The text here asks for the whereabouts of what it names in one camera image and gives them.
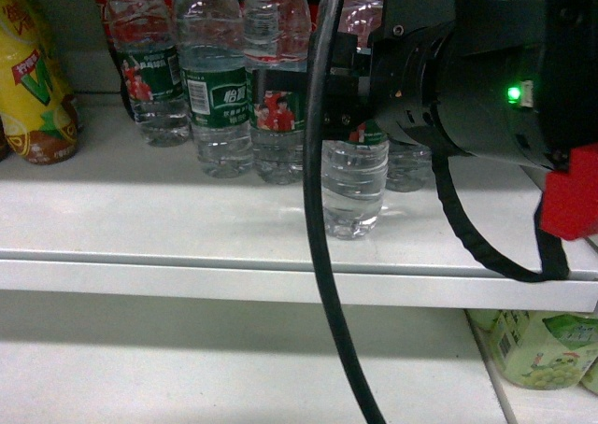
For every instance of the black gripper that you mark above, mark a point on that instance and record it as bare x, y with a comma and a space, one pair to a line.
278, 93

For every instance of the clear water bottle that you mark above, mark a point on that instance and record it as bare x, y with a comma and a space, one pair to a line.
353, 178

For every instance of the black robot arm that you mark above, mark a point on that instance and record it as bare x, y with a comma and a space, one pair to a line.
508, 80

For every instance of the right water bottle text label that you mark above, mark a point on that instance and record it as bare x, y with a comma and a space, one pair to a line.
409, 167

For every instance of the water bottle with athletes label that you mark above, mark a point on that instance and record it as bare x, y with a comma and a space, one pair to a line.
276, 35

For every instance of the water bottle with barcode label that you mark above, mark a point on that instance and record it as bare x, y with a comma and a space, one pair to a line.
210, 53

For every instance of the far left water bottle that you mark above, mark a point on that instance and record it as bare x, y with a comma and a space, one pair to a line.
144, 40

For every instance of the white upper shelf board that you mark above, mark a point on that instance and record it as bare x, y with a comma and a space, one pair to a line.
125, 218

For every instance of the red plastic block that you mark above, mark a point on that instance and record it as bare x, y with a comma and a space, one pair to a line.
569, 201

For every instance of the yellow lemon tea bottle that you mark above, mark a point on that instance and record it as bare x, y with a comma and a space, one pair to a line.
35, 123

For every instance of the green grape drink bottle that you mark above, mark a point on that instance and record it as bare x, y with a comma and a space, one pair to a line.
543, 350

